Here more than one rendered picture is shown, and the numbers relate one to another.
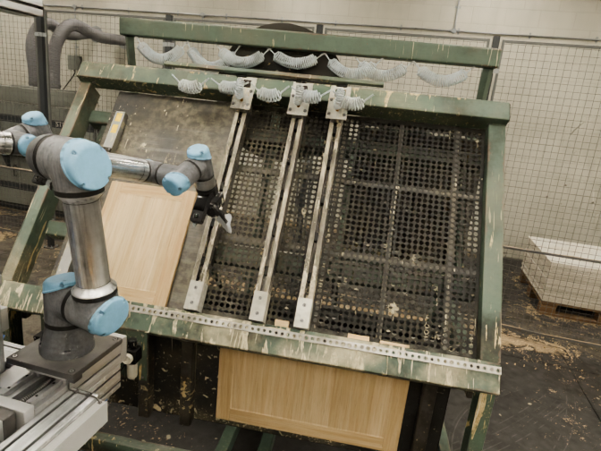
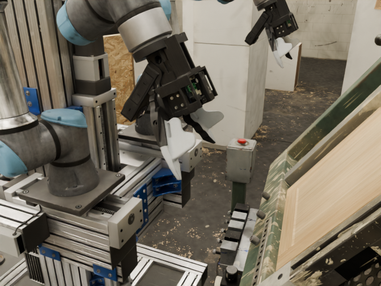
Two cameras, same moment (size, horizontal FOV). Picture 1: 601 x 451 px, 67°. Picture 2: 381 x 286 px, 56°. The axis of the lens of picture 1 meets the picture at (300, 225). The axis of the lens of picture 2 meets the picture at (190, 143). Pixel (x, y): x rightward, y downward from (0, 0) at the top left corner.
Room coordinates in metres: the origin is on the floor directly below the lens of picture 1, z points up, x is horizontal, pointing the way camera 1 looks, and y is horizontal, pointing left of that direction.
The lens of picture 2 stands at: (1.72, -0.20, 1.59)
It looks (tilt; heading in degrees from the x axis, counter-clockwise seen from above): 24 degrees down; 100
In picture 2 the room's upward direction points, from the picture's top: straight up
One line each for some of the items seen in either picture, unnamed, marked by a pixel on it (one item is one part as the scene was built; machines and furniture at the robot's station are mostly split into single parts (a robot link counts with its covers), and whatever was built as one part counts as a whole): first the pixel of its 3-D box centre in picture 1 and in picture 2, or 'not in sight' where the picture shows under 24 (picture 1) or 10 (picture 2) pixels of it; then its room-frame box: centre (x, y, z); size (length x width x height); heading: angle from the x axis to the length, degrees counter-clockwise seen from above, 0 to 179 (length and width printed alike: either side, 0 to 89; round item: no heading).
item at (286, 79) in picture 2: not in sight; (280, 65); (2.13, 5.99, 0.36); 0.58 x 0.45 x 0.72; 167
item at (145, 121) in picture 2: not in sight; (152, 117); (1.32, 1.14, 1.09); 0.15 x 0.15 x 0.10
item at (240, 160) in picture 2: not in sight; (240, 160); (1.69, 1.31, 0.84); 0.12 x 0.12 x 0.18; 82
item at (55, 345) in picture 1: (66, 332); (71, 168); (1.21, 0.66, 1.09); 0.15 x 0.15 x 0.10
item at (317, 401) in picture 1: (309, 385); not in sight; (1.89, -0.12, 0.53); 0.90 x 0.02 x 0.55; 82
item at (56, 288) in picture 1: (67, 296); (64, 133); (1.20, 0.66, 1.20); 0.13 x 0.12 x 0.14; 64
